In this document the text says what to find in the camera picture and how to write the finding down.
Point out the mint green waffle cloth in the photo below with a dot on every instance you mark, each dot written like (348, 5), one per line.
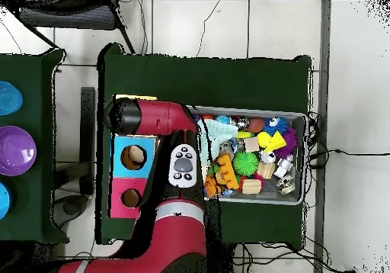
(221, 131)

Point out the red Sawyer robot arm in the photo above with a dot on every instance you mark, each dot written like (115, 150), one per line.
(164, 117)

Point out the wooden box with three holes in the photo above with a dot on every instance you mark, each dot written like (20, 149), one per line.
(134, 169)

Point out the shallow clear mesh bin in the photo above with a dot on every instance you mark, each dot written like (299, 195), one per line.
(274, 200)

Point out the blue globe ball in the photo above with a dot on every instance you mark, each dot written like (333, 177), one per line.
(223, 119)

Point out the green spiky ball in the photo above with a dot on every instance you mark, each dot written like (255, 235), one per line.
(245, 163)

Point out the plain wooden block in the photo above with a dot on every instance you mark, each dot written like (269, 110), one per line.
(252, 144)

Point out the dark green table cloth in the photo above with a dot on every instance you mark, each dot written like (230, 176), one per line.
(213, 80)
(30, 71)

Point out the yellow cheese wedge toy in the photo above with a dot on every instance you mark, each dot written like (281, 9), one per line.
(274, 141)

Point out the blue spiky ball with eye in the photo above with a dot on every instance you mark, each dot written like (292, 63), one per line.
(275, 126)

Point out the purple spiky toy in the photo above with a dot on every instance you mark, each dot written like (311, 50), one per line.
(289, 141)

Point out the black upright panel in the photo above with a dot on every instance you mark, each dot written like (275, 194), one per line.
(87, 117)

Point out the dark grey rounded base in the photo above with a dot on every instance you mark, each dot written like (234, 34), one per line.
(71, 207)

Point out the purple plastic bowl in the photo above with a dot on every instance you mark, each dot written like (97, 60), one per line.
(16, 151)

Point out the grey and black chair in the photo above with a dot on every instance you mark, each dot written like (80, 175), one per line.
(67, 16)

